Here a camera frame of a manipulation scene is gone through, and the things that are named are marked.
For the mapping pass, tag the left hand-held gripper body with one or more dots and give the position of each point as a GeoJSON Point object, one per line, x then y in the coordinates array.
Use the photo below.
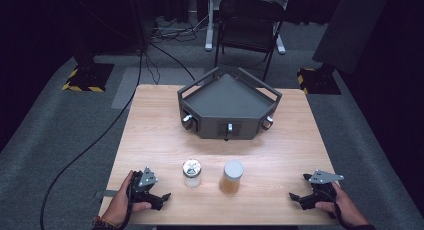
{"type": "Point", "coordinates": [146, 180]}

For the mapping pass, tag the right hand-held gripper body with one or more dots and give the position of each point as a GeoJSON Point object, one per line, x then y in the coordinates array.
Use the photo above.
{"type": "Point", "coordinates": [324, 186]}

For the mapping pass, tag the amber jar with white lid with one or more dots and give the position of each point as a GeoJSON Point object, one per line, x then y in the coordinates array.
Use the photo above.
{"type": "Point", "coordinates": [231, 178]}

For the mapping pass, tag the person's right hand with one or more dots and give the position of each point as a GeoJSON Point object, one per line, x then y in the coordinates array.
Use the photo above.
{"type": "Point", "coordinates": [346, 210]}

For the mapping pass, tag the person's left hand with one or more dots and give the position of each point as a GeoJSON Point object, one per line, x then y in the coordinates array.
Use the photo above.
{"type": "Point", "coordinates": [116, 206]}

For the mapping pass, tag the small glass jar silver lid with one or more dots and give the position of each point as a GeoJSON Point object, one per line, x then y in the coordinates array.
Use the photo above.
{"type": "Point", "coordinates": [192, 173]}

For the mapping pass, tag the grey tape strip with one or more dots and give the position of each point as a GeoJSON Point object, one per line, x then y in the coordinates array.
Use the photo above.
{"type": "Point", "coordinates": [105, 193]}

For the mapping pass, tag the black stand with striped base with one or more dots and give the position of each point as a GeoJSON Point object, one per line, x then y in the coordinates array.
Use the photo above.
{"type": "Point", "coordinates": [318, 80]}
{"type": "Point", "coordinates": [88, 77]}

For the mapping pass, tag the dark grey panel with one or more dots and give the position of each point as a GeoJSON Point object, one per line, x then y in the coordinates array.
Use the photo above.
{"type": "Point", "coordinates": [350, 26]}

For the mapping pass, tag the black upright pole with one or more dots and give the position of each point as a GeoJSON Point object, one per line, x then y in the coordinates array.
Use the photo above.
{"type": "Point", "coordinates": [142, 23]}

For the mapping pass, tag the black folding chair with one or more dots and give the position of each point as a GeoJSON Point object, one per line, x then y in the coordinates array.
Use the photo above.
{"type": "Point", "coordinates": [250, 10]}

